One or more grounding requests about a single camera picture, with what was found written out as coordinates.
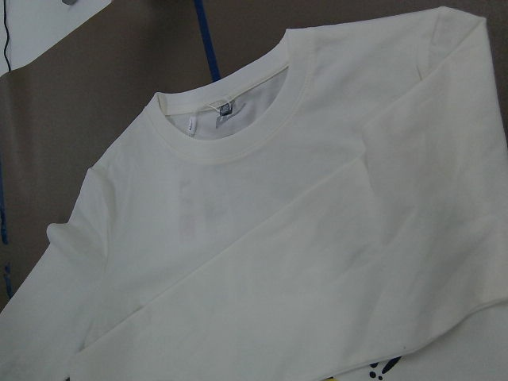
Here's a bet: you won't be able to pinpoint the black background cables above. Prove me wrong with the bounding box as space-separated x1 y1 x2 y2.
2 0 13 72

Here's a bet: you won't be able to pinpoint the white long-sleeve cat shirt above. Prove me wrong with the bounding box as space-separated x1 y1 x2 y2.
1 6 507 380

